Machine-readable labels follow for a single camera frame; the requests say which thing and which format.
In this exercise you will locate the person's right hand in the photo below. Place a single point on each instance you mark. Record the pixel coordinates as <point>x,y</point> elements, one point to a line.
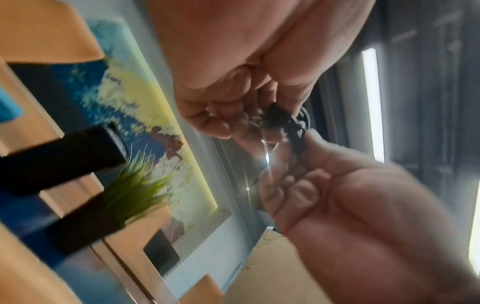
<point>367,222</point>

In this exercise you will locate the person's left hand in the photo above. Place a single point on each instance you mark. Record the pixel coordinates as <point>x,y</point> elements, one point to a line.
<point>232,47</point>

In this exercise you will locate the long ceiling light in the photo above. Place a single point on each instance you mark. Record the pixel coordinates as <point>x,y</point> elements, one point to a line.
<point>475,231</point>
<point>373,104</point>

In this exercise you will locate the brown cardboard sheet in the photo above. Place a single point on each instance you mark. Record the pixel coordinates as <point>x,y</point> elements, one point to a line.
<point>270,273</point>

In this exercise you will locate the green potted plant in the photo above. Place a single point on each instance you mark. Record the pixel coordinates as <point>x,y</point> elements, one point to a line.
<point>131,190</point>

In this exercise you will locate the tall orange chair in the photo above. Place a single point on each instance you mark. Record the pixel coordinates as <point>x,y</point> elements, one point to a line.
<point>41,29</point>

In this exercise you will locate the black cylinder pot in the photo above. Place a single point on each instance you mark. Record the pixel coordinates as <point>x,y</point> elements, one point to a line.
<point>56,160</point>

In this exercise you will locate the colourful abstract wall painting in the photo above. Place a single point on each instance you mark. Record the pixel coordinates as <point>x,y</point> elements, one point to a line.
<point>135,98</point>

